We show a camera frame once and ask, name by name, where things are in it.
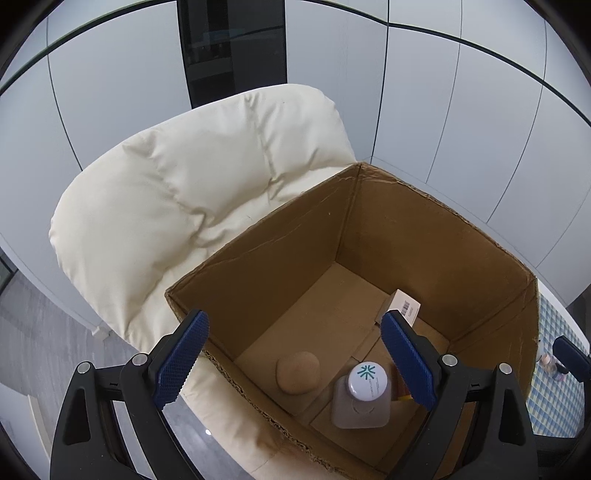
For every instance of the cream padded armchair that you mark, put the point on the cream padded armchair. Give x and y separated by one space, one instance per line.
169 197

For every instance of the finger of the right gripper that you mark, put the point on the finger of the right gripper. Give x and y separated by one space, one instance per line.
572 358

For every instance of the pink cap glass bottle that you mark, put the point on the pink cap glass bottle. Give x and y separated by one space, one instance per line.
552 367

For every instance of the square bottle white round lid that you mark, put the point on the square bottle white round lid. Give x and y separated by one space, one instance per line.
362 398

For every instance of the small white carton box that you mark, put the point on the small white carton box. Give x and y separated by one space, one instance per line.
404 303

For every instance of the blue yellow checkered cloth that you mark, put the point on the blue yellow checkered cloth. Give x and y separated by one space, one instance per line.
556 402

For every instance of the beige powder puff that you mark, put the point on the beige powder puff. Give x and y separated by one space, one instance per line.
298 373

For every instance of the dark glass cabinet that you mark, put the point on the dark glass cabinet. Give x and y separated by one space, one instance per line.
231 46

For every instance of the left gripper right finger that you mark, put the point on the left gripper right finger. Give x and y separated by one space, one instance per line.
499 443

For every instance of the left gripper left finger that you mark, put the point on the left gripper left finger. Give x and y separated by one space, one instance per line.
88 443

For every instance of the brown cardboard box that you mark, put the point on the brown cardboard box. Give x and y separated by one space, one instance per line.
313 275

